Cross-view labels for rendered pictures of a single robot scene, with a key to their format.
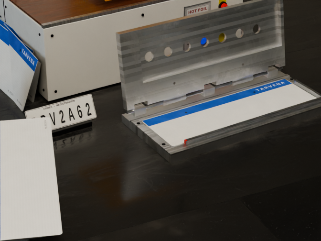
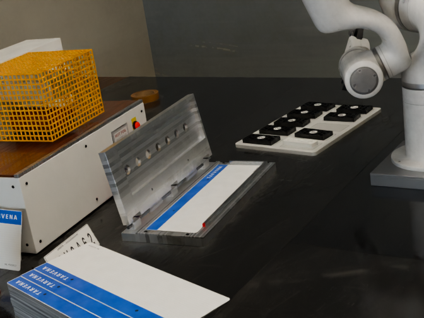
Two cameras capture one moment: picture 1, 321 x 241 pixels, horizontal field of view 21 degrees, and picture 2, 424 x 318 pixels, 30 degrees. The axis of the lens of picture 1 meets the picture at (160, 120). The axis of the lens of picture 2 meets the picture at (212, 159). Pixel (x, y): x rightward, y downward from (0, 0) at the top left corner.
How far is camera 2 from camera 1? 0.78 m
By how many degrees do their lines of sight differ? 30
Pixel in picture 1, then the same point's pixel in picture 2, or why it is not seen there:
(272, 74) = (206, 164)
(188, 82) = (161, 185)
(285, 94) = (233, 171)
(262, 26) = (188, 123)
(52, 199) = (183, 284)
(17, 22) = not seen: outside the picture
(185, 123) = (183, 216)
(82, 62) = (53, 204)
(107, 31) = (64, 168)
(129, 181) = (188, 271)
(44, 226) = (207, 301)
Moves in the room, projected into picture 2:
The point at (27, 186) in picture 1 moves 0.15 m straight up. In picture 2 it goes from (147, 287) to (132, 206)
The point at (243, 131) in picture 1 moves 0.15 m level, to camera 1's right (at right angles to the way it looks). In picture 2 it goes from (236, 202) to (287, 182)
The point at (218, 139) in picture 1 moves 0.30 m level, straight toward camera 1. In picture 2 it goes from (225, 214) to (303, 258)
